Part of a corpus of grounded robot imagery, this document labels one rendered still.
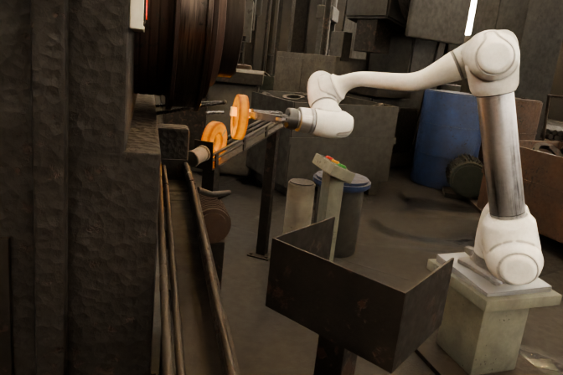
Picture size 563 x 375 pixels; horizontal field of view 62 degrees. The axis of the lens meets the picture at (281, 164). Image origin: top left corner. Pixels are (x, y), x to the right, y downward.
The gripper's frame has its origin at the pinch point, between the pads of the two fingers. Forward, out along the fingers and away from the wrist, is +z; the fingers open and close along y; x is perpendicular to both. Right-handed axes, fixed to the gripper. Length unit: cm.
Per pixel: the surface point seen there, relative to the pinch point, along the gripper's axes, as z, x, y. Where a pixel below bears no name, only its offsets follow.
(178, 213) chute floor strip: 21, -20, -49
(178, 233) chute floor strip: 22, -21, -60
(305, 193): -37, -34, 24
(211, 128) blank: 7.7, -8.3, 10.8
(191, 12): 24, 25, -57
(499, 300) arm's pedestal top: -84, -45, -45
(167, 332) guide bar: 26, -16, -107
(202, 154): 10.8, -16.6, 3.4
